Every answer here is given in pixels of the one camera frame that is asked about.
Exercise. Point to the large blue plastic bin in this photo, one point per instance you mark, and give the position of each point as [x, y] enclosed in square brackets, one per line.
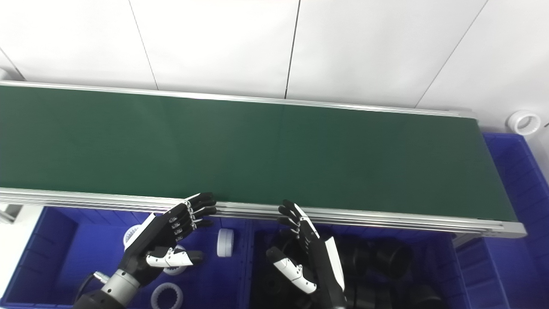
[514, 171]

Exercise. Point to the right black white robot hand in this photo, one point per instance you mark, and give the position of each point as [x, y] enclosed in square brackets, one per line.
[319, 262]

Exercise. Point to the green conveyor belt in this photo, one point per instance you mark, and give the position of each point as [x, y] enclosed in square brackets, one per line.
[257, 150]
[386, 219]

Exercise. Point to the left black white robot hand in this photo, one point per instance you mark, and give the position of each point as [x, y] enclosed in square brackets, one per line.
[158, 236]

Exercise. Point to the blue bin with white parts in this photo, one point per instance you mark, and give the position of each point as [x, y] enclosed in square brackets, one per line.
[85, 249]

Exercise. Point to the white disc part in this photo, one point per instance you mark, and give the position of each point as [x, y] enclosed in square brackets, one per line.
[225, 242]

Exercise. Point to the blue bin with black parts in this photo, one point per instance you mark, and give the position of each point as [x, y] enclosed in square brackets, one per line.
[444, 274]

